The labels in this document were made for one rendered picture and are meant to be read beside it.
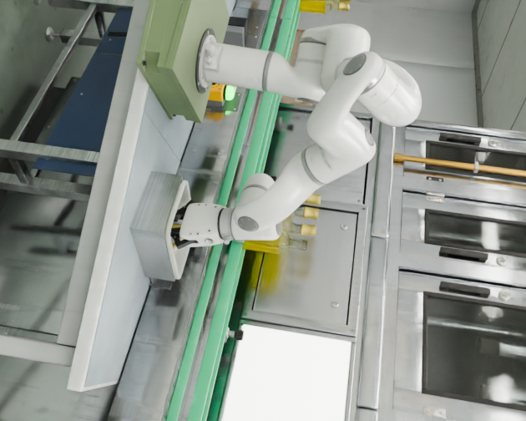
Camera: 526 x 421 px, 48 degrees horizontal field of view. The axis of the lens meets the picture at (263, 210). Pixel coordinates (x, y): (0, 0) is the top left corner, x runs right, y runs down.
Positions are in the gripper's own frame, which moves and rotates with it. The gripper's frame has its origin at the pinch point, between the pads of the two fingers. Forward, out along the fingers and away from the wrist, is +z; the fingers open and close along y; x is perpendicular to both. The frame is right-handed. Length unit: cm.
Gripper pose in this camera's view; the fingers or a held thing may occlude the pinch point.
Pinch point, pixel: (165, 224)
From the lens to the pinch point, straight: 143.3
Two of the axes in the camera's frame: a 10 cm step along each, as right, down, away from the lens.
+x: -2.6, -5.8, -7.7
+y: 1.8, -8.1, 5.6
